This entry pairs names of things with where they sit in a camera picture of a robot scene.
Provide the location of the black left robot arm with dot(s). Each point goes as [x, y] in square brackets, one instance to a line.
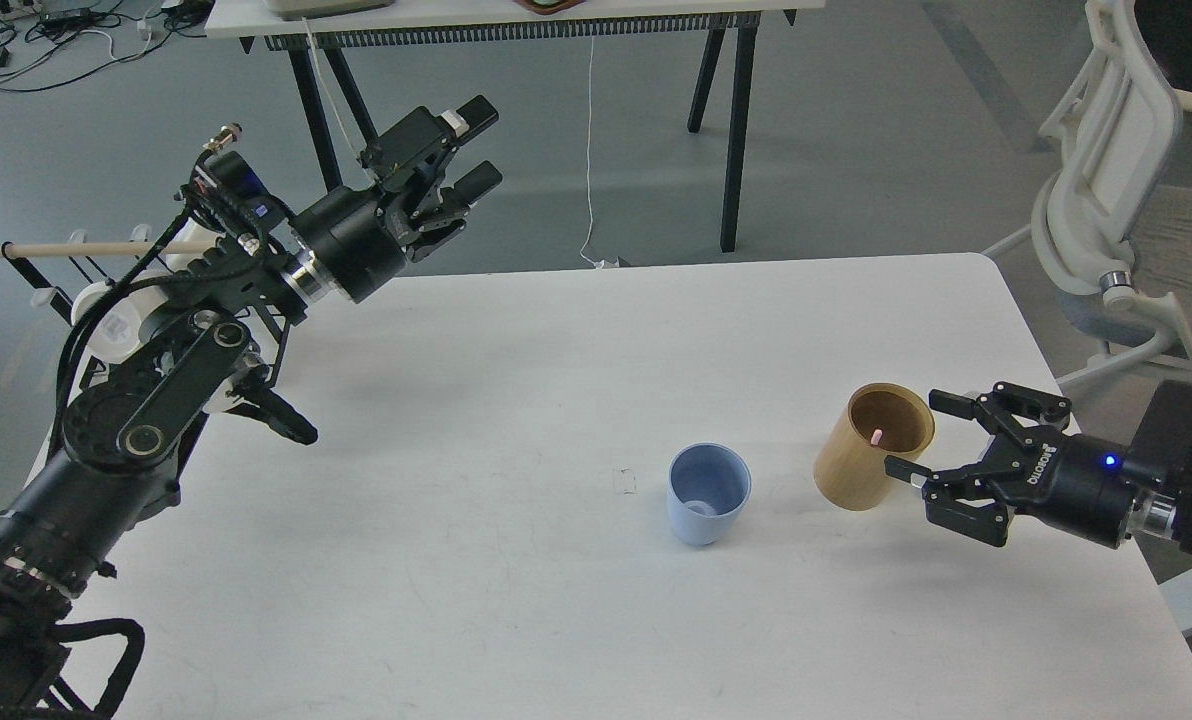
[143, 361]

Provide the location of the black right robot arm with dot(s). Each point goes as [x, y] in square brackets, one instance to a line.
[1159, 458]

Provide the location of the wooden cylindrical holder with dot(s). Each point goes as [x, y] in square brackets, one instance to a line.
[849, 471]

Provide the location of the white office chair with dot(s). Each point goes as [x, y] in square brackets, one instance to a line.
[1114, 240]

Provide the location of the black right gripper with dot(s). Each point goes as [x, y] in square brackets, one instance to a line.
[1076, 484]

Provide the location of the black wire cup rack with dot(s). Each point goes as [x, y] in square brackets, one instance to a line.
[67, 278]

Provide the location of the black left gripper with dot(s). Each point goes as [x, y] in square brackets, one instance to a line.
[345, 244]

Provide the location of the blue plastic cup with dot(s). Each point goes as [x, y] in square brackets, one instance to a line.
[708, 487]

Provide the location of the white mug on rack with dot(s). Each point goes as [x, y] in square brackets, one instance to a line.
[130, 324]

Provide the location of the white mug rear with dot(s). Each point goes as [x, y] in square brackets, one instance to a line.
[189, 244]

